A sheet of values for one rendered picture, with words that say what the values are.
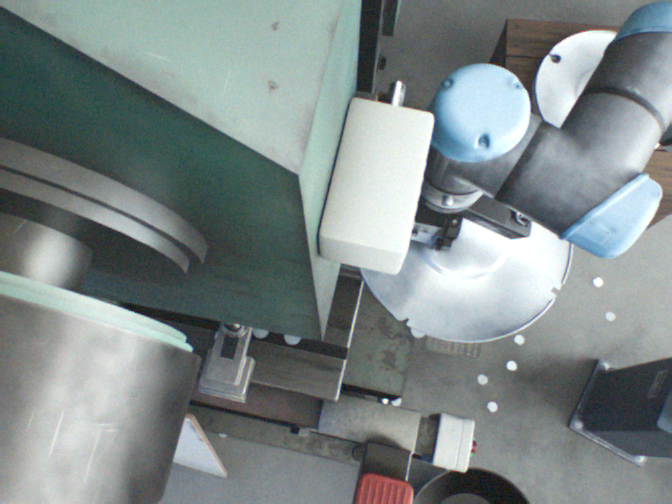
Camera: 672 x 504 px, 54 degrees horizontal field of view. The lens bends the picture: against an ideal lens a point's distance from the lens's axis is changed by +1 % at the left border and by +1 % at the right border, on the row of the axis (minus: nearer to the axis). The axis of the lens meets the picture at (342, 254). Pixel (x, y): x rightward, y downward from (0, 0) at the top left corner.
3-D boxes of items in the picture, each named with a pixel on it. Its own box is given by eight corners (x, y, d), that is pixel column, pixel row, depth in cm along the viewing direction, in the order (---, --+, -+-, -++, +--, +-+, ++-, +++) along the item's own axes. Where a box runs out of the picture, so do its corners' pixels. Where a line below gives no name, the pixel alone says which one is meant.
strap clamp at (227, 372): (275, 282, 92) (268, 264, 82) (244, 402, 88) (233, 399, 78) (233, 273, 93) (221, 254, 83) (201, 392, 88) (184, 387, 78)
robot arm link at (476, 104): (511, 172, 49) (412, 115, 50) (479, 217, 59) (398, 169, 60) (561, 89, 50) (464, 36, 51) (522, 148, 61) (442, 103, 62)
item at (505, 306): (502, 388, 82) (504, 387, 81) (308, 260, 84) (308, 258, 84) (608, 205, 89) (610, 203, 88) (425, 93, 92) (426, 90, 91)
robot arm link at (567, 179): (701, 136, 51) (574, 67, 53) (637, 254, 49) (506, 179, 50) (653, 174, 59) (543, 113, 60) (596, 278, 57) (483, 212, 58)
